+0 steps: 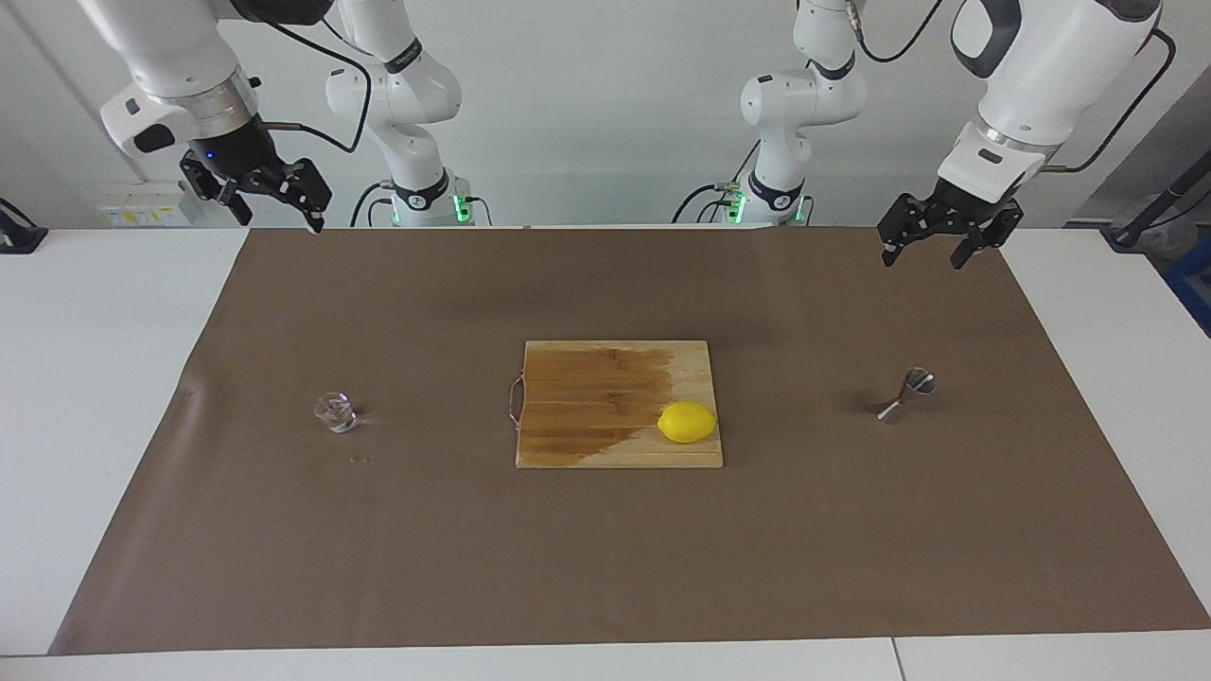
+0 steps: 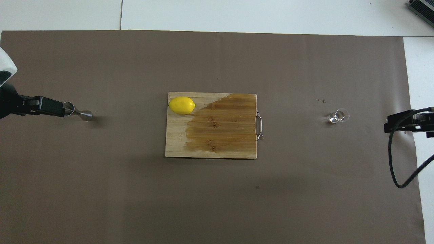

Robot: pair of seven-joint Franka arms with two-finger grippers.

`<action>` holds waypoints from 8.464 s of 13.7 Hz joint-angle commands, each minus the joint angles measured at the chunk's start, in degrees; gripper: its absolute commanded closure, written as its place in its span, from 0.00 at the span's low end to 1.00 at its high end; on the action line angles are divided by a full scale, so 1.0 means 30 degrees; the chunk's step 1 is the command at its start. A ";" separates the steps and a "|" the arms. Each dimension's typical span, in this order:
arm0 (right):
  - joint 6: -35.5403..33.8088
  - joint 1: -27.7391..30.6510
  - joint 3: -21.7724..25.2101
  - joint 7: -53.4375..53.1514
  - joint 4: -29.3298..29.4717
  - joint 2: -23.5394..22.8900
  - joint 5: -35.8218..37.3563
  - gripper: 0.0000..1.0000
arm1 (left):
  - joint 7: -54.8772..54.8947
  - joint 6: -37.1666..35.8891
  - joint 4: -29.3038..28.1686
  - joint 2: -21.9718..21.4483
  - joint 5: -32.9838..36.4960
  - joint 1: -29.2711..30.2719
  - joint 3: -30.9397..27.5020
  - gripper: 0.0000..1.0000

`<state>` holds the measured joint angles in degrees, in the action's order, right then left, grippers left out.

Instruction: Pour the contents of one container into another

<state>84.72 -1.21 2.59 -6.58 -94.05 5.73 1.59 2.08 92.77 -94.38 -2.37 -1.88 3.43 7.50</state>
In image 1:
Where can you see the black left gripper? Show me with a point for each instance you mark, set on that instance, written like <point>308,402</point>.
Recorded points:
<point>970,208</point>

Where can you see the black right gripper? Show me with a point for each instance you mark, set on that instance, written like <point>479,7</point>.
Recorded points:
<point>232,156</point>

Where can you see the steel double jigger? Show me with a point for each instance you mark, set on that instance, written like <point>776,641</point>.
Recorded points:
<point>916,381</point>

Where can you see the small clear glass cup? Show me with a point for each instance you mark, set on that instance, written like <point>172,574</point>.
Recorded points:
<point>336,413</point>

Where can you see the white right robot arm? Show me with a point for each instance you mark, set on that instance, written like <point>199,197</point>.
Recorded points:
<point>170,38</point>

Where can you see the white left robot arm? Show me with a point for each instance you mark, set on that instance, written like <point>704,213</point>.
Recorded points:
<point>1041,76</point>

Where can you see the white power strip yellow labels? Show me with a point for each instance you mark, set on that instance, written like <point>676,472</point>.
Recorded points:
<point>132,213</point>

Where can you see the black stand pole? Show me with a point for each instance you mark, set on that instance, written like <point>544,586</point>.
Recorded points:
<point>1159,203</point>

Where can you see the black table clamp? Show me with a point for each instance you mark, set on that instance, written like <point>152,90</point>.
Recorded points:
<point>19,238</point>

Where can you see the yellow lemon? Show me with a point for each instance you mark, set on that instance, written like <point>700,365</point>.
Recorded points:
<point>687,422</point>

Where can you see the wooden cutting board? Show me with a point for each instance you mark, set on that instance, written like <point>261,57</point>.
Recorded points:
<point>587,416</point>

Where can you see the brown paper table mat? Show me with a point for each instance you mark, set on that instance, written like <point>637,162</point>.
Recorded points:
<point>605,549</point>

